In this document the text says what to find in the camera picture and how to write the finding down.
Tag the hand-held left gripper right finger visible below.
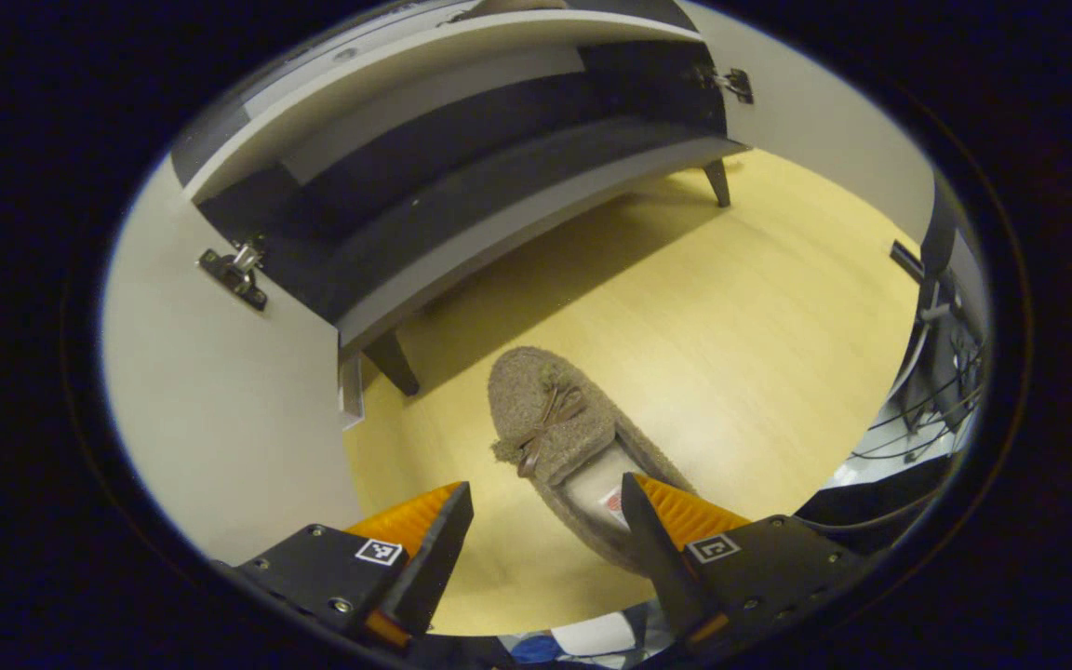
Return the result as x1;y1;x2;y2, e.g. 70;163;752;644
622;472;872;652

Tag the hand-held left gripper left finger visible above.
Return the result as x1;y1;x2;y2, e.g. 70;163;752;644
236;481;475;652

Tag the brown fuzzy shoe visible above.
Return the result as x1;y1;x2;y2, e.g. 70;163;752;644
487;346;700;578

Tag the white shoe cabinet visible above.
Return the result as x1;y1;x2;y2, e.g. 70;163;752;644
168;0;756;401

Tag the black cabinet leg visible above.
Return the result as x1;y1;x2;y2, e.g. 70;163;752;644
364;330;421;396
703;158;732;208

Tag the metal door hinge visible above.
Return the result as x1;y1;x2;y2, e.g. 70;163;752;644
694;67;754;104
198;240;269;312

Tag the white and blue cloth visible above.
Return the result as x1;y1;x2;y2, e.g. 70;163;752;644
497;607;678;669

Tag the black equipment stand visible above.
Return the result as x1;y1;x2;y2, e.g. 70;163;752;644
888;177;991;466

